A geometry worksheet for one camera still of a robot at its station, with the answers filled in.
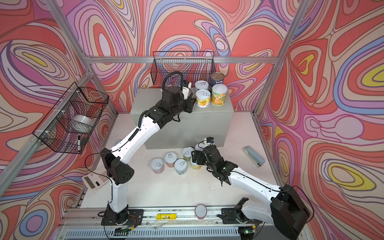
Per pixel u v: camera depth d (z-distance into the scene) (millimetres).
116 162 466
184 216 750
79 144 720
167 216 719
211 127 1013
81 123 703
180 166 861
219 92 703
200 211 716
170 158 885
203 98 736
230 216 729
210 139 732
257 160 891
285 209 406
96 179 837
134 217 725
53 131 667
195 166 879
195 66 1000
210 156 606
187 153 908
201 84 783
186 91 652
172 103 578
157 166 857
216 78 740
